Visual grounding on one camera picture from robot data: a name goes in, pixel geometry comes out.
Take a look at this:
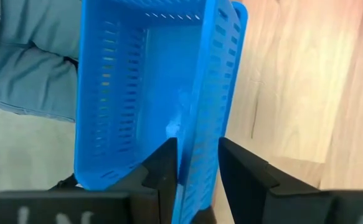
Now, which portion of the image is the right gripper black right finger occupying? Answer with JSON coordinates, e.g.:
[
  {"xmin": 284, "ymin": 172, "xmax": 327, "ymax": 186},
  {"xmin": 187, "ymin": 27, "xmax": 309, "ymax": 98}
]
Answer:
[{"xmin": 217, "ymin": 137, "xmax": 363, "ymax": 224}]

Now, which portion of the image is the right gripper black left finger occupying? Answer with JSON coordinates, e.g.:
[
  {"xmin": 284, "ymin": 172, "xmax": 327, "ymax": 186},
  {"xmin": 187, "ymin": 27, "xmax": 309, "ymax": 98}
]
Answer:
[{"xmin": 0, "ymin": 137, "xmax": 179, "ymax": 224}]

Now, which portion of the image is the blue slotted plastic basket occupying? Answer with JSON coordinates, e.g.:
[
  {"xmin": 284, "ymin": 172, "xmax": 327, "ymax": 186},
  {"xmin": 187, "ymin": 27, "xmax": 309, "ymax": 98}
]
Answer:
[{"xmin": 73, "ymin": 0, "xmax": 249, "ymax": 224}]

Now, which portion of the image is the grey-blue cloth garment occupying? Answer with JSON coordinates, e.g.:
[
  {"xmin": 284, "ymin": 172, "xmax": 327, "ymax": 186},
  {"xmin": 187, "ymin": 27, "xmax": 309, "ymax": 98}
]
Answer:
[{"xmin": 0, "ymin": 0, "xmax": 83, "ymax": 123}]

